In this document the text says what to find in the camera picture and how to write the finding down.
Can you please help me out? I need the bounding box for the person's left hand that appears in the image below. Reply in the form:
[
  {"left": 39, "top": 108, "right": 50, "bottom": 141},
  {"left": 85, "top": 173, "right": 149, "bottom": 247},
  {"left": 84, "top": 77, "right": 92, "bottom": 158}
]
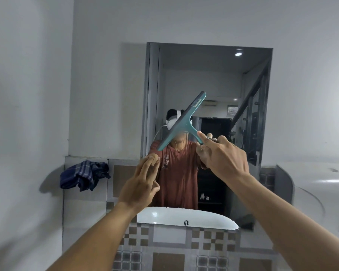
[{"left": 117, "top": 155, "right": 161, "bottom": 216}]

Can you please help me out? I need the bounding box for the person's right hand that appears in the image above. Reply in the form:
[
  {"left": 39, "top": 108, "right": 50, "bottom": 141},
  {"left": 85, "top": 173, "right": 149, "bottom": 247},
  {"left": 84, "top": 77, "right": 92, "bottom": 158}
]
[{"left": 196, "top": 131, "right": 251, "bottom": 183}]

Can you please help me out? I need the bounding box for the teal window squeegee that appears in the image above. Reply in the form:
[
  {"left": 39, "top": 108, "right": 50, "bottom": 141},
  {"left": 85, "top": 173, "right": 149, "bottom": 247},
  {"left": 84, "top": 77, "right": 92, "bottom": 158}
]
[{"left": 157, "top": 91, "right": 217, "bottom": 151}]

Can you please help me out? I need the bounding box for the person's right forearm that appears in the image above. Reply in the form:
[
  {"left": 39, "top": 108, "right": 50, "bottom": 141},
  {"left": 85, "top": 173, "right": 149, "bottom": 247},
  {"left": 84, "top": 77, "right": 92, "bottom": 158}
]
[{"left": 225, "top": 172, "right": 339, "bottom": 271}]

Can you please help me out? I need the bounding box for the person's left forearm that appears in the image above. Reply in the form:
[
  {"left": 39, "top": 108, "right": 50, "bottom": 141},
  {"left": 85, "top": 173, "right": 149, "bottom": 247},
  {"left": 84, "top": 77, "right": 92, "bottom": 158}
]
[{"left": 47, "top": 202, "right": 139, "bottom": 271}]

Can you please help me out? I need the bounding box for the white ceramic sink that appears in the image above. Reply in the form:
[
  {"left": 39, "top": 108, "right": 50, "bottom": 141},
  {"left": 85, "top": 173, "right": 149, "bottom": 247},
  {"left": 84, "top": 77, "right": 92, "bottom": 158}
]
[{"left": 136, "top": 206, "right": 240, "bottom": 231}]

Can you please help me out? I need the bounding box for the blue plaid cloth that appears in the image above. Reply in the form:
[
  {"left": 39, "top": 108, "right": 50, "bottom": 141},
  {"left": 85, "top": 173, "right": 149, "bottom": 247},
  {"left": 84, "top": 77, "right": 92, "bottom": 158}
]
[{"left": 59, "top": 160, "right": 111, "bottom": 192}]

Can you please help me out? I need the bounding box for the white cabinet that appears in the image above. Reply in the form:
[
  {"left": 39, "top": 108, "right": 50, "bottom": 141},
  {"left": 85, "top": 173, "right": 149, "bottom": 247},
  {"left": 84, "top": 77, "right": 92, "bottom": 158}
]
[{"left": 275, "top": 162, "right": 339, "bottom": 271}]

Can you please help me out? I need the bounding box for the rectangular wall mirror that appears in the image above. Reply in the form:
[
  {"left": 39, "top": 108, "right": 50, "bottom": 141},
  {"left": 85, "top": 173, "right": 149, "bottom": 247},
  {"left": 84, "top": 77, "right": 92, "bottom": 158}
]
[{"left": 142, "top": 42, "right": 273, "bottom": 232}]

